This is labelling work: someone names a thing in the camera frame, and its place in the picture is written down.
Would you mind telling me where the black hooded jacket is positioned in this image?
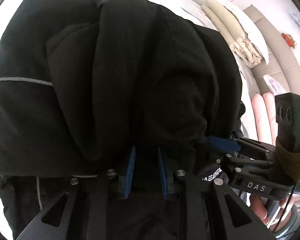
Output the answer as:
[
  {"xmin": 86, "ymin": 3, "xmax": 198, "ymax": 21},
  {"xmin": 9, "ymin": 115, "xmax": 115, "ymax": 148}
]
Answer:
[{"xmin": 0, "ymin": 0, "xmax": 243, "ymax": 239}]

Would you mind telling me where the person right hand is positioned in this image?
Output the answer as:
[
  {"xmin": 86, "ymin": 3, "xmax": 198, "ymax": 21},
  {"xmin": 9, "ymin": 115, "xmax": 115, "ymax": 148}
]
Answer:
[{"xmin": 249, "ymin": 194, "xmax": 294, "ymax": 231}]

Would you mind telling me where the pink folded quilt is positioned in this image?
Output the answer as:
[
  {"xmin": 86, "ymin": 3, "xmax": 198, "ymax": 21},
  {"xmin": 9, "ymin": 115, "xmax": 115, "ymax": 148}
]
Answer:
[{"xmin": 251, "ymin": 92, "xmax": 278, "ymax": 146}]

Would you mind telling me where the black tracker device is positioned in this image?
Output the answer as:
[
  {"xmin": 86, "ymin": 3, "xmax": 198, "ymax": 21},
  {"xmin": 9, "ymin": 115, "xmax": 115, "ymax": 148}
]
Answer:
[{"xmin": 275, "ymin": 93, "xmax": 300, "ymax": 153}]

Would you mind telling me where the beige padded headboard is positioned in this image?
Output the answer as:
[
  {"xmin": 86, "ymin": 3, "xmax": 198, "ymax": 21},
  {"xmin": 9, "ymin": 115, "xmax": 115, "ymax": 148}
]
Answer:
[{"xmin": 243, "ymin": 5, "xmax": 300, "ymax": 95}]

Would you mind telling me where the white dotted pillow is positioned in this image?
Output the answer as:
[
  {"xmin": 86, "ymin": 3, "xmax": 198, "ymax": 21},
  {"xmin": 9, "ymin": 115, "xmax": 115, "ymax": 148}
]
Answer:
[{"xmin": 224, "ymin": 3, "xmax": 269, "ymax": 64}]

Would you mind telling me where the beige folded quilt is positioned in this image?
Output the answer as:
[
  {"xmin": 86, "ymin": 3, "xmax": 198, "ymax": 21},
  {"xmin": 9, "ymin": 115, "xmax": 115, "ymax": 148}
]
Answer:
[{"xmin": 201, "ymin": 0, "xmax": 263, "ymax": 68}]

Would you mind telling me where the floral green bedspread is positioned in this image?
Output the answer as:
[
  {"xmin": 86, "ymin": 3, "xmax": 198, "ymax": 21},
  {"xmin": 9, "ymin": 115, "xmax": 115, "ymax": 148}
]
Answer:
[{"xmin": 148, "ymin": 0, "xmax": 255, "ymax": 121}]

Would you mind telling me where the red wall ornament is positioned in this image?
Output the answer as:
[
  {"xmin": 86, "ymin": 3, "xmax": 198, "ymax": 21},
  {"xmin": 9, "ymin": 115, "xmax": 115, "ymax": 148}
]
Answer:
[{"xmin": 281, "ymin": 33, "xmax": 296, "ymax": 48}]

